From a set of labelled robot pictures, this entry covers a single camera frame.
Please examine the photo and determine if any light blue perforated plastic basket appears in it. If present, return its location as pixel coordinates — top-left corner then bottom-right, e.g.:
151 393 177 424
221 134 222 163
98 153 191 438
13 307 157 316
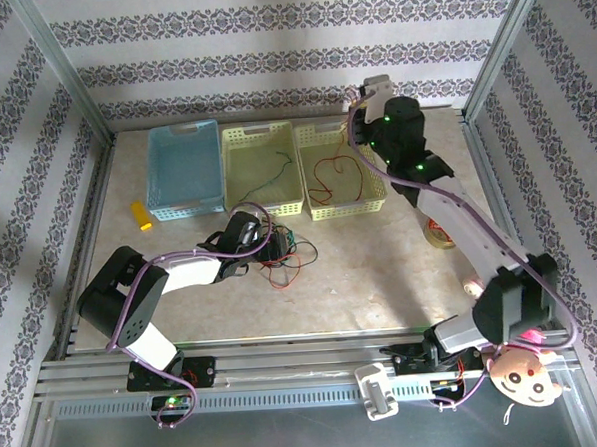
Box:
141 117 228 224

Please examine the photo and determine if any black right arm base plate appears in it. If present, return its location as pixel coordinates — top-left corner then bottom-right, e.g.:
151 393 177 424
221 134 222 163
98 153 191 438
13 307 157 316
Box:
379 338 488 380

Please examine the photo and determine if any small beige round object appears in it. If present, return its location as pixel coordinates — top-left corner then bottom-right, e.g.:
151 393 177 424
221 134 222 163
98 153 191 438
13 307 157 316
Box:
461 276 487 299

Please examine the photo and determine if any slotted grey cable duct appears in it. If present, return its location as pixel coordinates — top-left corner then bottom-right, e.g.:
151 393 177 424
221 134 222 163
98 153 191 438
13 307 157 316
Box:
51 377 494 423

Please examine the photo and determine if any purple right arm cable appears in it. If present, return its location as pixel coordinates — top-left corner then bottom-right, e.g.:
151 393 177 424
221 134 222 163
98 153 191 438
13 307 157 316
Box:
345 76 584 416

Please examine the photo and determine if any plush doll with pink bow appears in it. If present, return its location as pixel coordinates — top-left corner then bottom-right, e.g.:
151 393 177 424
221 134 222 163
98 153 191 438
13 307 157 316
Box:
483 327 573 428

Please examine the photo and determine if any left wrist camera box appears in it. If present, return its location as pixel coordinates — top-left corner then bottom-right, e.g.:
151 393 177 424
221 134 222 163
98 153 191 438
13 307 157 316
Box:
237 219 262 247

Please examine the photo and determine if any white plastic bracket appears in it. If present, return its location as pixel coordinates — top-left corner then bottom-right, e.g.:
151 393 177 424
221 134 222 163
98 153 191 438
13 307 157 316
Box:
353 363 401 423

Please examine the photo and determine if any pale yellow perforated plastic basket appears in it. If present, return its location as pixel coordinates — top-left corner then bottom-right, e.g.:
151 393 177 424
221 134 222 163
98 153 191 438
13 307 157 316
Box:
292 118 390 224
219 120 308 222

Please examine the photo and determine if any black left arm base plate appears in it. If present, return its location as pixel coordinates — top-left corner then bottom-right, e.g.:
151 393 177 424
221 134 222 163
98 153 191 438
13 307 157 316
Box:
124 355 218 394

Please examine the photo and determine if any small board with green LED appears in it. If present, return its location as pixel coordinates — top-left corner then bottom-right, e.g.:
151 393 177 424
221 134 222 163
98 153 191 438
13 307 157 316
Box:
149 392 194 417

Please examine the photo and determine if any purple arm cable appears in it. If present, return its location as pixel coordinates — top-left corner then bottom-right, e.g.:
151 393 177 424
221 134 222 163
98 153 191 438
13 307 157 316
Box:
97 200 285 435
345 76 584 416

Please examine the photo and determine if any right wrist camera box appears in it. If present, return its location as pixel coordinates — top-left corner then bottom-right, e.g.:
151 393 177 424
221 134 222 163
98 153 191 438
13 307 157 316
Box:
358 73 397 126

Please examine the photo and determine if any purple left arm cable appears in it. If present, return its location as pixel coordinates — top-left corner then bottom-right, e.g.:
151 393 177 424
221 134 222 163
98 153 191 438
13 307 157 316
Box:
97 200 285 435

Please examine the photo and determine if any yellow rectangular block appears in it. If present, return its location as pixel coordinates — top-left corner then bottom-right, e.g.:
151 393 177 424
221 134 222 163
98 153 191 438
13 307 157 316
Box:
129 199 155 232

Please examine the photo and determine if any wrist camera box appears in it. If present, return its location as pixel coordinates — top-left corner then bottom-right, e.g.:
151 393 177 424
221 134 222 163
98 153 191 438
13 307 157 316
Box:
237 219 262 247
358 73 397 126

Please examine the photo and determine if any aluminium frame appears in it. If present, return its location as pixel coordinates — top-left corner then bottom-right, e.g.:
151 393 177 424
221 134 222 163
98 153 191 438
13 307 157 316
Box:
0 0 592 447

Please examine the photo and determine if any thin black cable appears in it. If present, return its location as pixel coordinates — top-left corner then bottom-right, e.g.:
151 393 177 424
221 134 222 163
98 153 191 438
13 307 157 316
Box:
257 235 308 286
291 238 322 269

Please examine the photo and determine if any round red and white tin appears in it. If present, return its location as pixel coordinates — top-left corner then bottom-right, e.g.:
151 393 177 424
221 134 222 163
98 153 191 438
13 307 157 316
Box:
422 216 455 251

